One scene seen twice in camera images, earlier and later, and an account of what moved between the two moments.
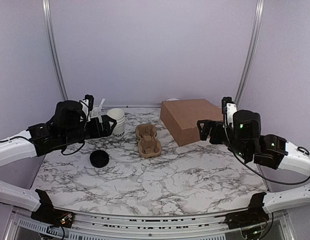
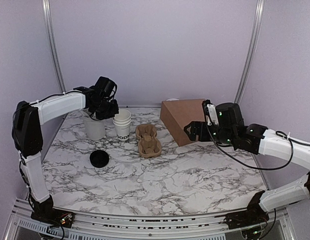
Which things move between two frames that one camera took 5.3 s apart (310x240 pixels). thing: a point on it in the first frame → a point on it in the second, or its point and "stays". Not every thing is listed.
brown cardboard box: (181, 117) stays
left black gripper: (106, 131) → (114, 110)
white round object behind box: (172, 99) stays
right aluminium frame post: (255, 36) stays
